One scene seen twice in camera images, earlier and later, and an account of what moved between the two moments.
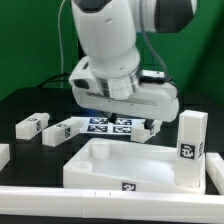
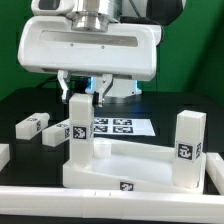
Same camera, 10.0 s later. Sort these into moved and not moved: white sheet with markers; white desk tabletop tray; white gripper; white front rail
Moved: white gripper
Not moved: white desk tabletop tray; white front rail; white sheet with markers
